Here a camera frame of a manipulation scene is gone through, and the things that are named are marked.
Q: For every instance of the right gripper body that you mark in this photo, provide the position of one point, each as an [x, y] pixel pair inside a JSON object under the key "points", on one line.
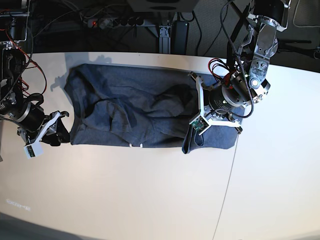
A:
{"points": [[31, 120]]}

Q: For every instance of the white power strip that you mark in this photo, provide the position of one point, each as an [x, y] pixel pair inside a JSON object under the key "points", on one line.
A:
{"points": [[114, 23]]}

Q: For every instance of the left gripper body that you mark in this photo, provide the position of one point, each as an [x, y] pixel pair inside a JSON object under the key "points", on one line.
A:
{"points": [[227, 98]]}

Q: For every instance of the black power adapter brick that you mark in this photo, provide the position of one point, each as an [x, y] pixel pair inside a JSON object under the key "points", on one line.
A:
{"points": [[179, 38]]}

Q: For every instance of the blue grey T-shirt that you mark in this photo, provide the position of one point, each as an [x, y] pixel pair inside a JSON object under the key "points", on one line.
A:
{"points": [[138, 107]]}

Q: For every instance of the aluminium table frame post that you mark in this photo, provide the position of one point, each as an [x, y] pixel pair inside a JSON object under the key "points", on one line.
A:
{"points": [[160, 24]]}

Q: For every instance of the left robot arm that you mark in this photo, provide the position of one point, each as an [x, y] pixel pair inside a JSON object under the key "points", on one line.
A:
{"points": [[241, 81]]}

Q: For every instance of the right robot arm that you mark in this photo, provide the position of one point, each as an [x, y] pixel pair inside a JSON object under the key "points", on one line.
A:
{"points": [[16, 105]]}

